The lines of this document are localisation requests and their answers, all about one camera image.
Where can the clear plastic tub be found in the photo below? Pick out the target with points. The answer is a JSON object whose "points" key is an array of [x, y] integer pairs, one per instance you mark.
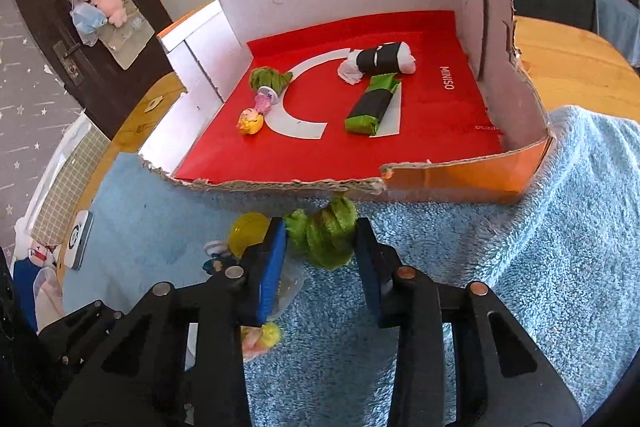
{"points": [[47, 294]]}

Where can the doll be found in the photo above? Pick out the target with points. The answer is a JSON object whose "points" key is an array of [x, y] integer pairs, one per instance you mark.
{"points": [[262, 339]]}

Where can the clear plastic container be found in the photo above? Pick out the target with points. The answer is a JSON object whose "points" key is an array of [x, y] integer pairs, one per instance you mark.
{"points": [[290, 287]]}

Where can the orange cardboard box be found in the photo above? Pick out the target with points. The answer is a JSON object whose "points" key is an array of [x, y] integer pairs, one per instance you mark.
{"points": [[450, 182]]}

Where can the hanging plastic packaging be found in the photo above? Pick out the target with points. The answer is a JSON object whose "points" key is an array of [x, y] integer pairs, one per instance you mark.
{"points": [[130, 39]]}

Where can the small green plush scrunchie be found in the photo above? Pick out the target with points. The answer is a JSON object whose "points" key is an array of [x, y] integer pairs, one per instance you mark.
{"points": [[265, 79]]}

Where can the black-haired blue figurine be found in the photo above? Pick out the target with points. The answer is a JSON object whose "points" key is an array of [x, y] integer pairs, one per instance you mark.
{"points": [[215, 264]]}

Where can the light blue plush toy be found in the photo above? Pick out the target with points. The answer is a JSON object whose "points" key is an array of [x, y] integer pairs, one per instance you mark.
{"points": [[87, 22]]}

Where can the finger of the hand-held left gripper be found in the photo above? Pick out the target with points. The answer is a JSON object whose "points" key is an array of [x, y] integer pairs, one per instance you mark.
{"points": [[80, 319]]}

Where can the pale pink plush toy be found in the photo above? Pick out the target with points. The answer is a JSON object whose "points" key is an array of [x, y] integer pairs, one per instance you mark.
{"points": [[112, 7]]}

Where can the yellow-haired figurine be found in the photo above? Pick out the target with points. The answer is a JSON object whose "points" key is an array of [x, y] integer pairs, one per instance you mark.
{"points": [[250, 122]]}

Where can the white roll with black tape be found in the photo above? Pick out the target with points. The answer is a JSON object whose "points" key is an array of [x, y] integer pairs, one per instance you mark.
{"points": [[385, 57]]}

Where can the small wooden tag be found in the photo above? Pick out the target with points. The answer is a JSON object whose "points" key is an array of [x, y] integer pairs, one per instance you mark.
{"points": [[153, 104]]}

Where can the large green plush scrunchie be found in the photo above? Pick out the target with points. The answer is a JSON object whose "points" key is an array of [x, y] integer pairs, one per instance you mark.
{"points": [[325, 234]]}

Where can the blue fluffy towel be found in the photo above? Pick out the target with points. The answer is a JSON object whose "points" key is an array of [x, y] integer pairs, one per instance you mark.
{"points": [[550, 282]]}

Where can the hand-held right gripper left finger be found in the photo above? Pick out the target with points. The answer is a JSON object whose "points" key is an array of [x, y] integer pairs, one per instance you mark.
{"points": [[270, 272]]}

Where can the white and red packet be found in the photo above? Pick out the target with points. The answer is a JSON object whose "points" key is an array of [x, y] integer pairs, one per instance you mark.
{"points": [[35, 252]]}

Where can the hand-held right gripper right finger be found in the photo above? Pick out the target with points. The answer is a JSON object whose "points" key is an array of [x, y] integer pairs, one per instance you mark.
{"points": [[367, 267]]}

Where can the yellow round lid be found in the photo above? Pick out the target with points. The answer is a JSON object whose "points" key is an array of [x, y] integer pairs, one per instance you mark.
{"points": [[247, 232]]}

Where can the white flat device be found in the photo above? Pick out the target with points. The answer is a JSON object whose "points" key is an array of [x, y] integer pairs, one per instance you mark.
{"points": [[77, 239]]}

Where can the green roll with black tape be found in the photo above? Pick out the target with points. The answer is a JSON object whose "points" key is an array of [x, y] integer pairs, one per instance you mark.
{"points": [[370, 107]]}

